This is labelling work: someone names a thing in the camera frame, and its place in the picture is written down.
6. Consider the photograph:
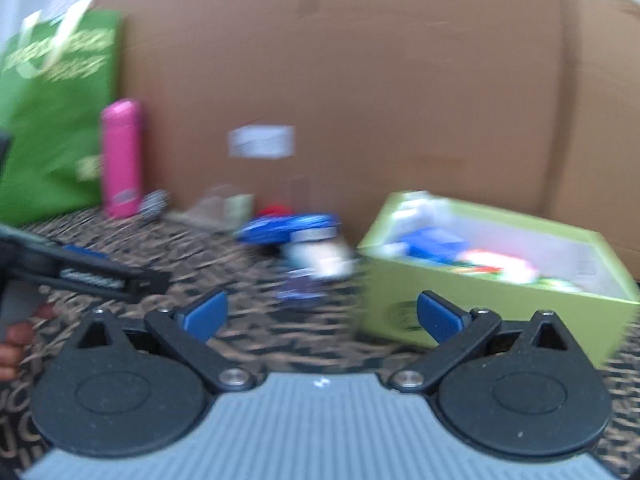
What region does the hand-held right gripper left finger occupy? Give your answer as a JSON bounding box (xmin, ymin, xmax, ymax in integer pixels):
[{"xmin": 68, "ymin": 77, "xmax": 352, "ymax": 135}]
[{"xmin": 75, "ymin": 290, "xmax": 256, "ymax": 393}]

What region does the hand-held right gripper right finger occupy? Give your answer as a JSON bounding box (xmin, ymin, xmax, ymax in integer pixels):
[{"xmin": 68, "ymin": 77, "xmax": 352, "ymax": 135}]
[{"xmin": 387, "ymin": 291, "xmax": 573, "ymax": 393}]

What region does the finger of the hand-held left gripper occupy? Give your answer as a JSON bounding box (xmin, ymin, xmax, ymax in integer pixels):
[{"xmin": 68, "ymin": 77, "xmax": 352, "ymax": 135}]
[{"xmin": 47, "ymin": 242, "xmax": 170, "ymax": 303}]

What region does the blue box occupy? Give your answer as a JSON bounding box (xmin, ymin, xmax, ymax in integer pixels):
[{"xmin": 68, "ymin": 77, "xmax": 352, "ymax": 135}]
[
  {"xmin": 236, "ymin": 213, "xmax": 342, "ymax": 243},
  {"xmin": 400, "ymin": 227, "xmax": 471, "ymax": 263}
]

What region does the green cardboard box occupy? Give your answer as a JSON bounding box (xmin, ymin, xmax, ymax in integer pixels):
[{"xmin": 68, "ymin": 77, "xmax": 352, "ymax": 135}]
[{"xmin": 355, "ymin": 191, "xmax": 640, "ymax": 368}]

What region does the person's left hand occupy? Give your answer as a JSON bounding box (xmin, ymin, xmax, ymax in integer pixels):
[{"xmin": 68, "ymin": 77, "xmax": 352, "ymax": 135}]
[{"xmin": 0, "ymin": 305, "xmax": 58, "ymax": 381}]

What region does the small purple packet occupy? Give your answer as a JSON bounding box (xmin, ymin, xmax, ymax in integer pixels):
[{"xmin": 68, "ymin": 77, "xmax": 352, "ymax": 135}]
[{"xmin": 277, "ymin": 269, "xmax": 326, "ymax": 302}]

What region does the white long barcode box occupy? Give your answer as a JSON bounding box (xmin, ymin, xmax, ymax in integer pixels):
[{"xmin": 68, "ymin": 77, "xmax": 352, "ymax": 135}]
[{"xmin": 167, "ymin": 187, "xmax": 256, "ymax": 233}]

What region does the blue flat box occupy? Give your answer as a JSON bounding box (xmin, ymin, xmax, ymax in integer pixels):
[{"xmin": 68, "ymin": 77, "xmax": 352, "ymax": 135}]
[{"xmin": 236, "ymin": 213, "xmax": 342, "ymax": 243}]

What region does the pink thermos bottle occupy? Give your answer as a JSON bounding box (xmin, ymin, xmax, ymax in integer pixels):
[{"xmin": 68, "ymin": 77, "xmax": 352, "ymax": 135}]
[{"xmin": 100, "ymin": 100, "xmax": 146, "ymax": 219}]

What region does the green tote bag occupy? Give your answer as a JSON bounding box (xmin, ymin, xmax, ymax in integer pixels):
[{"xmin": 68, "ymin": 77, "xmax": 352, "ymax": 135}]
[{"xmin": 0, "ymin": 0, "xmax": 123, "ymax": 228}]

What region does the white paper label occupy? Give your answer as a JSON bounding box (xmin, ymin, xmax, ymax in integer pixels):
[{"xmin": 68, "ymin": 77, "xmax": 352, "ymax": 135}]
[{"xmin": 228, "ymin": 125, "xmax": 296, "ymax": 158}]

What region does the large cardboard box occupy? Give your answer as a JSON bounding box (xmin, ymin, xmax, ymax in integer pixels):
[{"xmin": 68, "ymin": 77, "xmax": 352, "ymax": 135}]
[
  {"xmin": 545, "ymin": 0, "xmax": 640, "ymax": 281},
  {"xmin": 100, "ymin": 0, "xmax": 566, "ymax": 241}
]

